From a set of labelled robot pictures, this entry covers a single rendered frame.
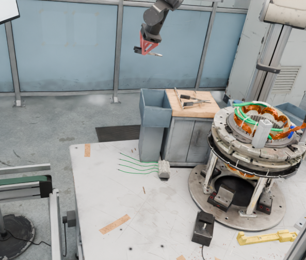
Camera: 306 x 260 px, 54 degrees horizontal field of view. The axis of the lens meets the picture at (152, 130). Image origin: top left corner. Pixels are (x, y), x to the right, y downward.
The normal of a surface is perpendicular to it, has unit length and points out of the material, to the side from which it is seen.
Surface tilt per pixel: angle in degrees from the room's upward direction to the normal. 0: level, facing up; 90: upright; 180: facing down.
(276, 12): 104
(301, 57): 90
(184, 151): 90
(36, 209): 0
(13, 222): 0
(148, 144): 90
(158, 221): 0
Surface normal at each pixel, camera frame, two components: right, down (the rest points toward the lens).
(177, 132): 0.11, 0.55
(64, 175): 0.12, -0.83
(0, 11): 0.99, 0.09
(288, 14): -0.35, 0.67
